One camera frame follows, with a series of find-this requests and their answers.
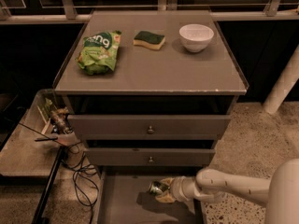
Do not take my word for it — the white window railing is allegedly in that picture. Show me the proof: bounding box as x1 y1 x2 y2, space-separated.
0 0 299 23

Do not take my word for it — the grey top drawer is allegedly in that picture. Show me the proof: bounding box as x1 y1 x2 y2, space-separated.
68 115 230 140

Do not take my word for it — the white bowl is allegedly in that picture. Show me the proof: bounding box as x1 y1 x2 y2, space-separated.
179 24 214 52

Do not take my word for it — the black cable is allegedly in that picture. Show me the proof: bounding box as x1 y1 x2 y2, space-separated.
18 121 100 224

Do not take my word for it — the clutter inside bin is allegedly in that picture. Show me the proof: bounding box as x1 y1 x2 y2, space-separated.
37 98 73 134

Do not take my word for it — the grey middle drawer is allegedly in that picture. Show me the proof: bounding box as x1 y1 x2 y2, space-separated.
86 147 215 166

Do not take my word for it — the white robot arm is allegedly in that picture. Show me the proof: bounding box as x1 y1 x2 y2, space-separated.
149 159 299 224

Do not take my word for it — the green chip bag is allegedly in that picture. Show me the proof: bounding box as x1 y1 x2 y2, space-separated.
76 31 121 76

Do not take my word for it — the clear plastic bin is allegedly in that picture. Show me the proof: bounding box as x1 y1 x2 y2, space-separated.
0 89 82 176

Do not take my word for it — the green yellow sponge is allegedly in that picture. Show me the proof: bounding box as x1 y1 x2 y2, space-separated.
133 31 165 50

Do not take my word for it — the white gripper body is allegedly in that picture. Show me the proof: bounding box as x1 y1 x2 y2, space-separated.
170 176 195 202

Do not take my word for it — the grey drawer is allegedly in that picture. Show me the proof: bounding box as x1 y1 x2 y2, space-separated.
86 147 215 166
68 115 230 140
97 166 206 224

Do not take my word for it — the white diagonal pole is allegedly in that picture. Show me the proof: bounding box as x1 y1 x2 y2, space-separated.
263 45 299 114

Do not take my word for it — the grey drawer cabinet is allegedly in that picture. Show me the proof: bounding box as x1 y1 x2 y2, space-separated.
51 10 249 224

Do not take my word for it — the grey bottom drawer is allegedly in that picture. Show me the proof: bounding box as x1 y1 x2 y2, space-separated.
97 166 206 224

